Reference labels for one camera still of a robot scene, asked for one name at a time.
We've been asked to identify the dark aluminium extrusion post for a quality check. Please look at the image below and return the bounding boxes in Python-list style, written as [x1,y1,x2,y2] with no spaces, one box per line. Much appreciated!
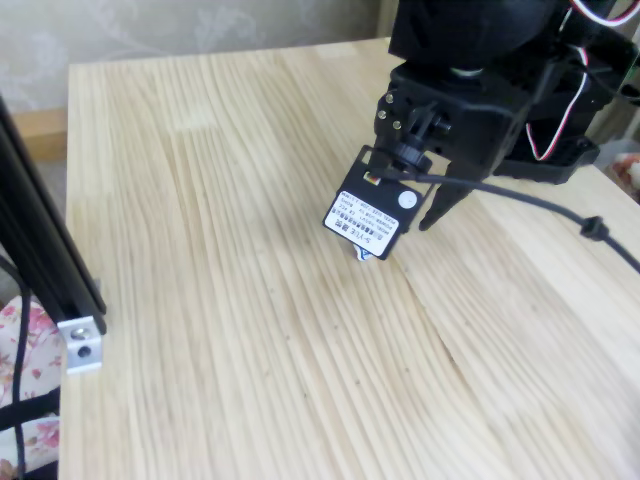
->
[0,94,109,337]

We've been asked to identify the red white black servo wires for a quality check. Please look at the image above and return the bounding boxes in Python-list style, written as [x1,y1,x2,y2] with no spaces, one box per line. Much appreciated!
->
[523,0,632,162]

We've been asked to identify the thick black cable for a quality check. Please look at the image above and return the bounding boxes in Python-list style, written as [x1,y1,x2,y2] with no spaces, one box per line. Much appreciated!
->
[0,254,32,480]

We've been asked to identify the floral fabric cushion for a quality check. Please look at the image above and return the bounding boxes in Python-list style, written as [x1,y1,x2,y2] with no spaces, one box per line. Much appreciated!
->
[607,152,640,201]
[0,294,66,480]

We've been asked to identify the silver corner bracket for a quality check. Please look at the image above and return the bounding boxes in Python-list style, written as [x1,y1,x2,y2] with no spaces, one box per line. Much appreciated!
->
[56,316,105,376]

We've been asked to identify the light wooden box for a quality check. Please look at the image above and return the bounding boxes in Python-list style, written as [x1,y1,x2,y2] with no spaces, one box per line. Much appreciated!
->
[12,108,69,162]

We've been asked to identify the black strap band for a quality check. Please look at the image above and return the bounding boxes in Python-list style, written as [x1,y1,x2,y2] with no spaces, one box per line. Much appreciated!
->
[0,389,62,432]

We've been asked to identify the black camera module white label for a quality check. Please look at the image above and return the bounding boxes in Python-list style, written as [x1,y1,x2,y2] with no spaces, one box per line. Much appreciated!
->
[321,143,435,264]

